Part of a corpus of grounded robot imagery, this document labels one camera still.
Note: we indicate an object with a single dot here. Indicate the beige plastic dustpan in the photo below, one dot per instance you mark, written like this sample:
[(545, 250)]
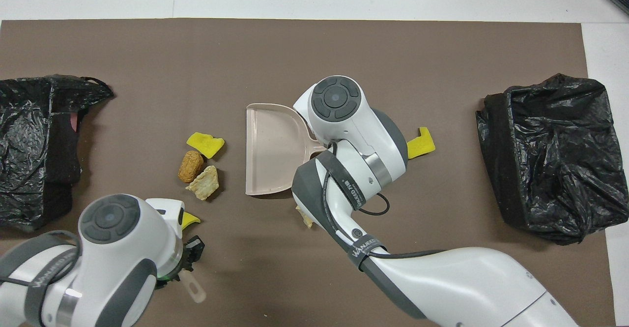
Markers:
[(272, 155)]

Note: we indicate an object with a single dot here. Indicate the black bagged bin pink patch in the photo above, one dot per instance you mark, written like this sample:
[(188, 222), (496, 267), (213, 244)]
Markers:
[(29, 145)]

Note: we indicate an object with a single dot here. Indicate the pale beige lumpy toy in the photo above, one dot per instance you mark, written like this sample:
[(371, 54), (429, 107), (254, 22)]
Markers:
[(204, 184)]

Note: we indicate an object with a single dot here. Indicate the beige ridged pastry toy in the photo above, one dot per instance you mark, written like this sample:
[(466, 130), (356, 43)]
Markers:
[(305, 218)]

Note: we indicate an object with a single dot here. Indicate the small curved yellow sponge piece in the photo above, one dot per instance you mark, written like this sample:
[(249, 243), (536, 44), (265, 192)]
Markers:
[(189, 220)]

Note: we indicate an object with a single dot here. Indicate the yellow notched sponge block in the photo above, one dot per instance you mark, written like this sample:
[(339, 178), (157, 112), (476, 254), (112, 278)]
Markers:
[(422, 145)]

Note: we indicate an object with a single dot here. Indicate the brown oval bread toy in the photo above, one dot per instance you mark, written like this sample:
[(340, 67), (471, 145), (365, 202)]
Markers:
[(190, 166)]

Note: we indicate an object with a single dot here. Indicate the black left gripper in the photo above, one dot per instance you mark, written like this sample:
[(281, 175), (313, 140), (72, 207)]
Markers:
[(194, 247)]

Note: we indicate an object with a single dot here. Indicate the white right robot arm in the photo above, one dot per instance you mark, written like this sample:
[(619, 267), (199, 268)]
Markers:
[(442, 287)]

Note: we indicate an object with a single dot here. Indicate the large yellow sponge chunk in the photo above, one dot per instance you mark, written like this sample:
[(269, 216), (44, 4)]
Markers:
[(206, 145)]

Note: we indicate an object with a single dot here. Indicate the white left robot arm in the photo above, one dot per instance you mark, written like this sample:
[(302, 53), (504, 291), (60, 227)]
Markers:
[(113, 248)]

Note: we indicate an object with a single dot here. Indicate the brown table mat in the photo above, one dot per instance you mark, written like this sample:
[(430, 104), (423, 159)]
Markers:
[(344, 46)]

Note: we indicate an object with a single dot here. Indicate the beige brush black bristles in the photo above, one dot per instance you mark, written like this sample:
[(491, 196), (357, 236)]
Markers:
[(195, 290)]

